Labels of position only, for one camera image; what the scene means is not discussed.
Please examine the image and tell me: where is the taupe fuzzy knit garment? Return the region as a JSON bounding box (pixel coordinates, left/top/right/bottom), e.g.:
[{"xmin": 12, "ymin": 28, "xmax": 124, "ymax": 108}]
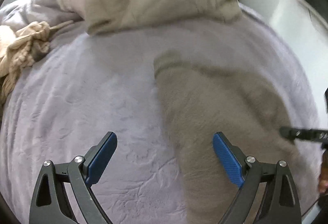
[{"xmin": 154, "ymin": 51, "xmax": 302, "ymax": 223}]

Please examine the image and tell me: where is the person's right hand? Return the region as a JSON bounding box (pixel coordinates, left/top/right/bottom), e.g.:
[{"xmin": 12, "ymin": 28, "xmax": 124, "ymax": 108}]
[{"xmin": 318, "ymin": 150, "xmax": 328, "ymax": 193}]

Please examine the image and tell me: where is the lavender plush bed blanket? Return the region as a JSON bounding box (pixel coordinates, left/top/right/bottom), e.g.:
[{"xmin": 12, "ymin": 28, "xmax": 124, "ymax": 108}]
[{"xmin": 1, "ymin": 0, "xmax": 321, "ymax": 223}]

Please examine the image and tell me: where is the beige cable knit sweater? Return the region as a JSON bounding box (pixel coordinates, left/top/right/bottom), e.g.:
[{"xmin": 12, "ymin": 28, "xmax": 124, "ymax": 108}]
[{"xmin": 1, "ymin": 20, "xmax": 73, "ymax": 105}]

